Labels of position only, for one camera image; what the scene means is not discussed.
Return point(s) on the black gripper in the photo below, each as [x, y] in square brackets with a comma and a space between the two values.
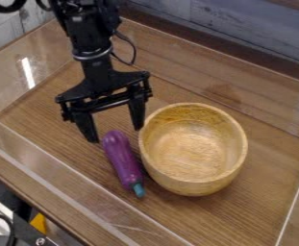
[105, 88]

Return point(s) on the purple toy eggplant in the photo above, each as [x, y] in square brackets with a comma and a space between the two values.
[117, 151]

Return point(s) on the brown wooden bowl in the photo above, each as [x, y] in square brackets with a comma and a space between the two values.
[194, 148]

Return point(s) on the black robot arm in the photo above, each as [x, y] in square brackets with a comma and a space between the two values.
[89, 22]

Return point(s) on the yellow black device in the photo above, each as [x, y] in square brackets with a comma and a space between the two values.
[28, 235]

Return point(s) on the clear acrylic tray wall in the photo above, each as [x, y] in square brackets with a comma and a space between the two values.
[61, 175]

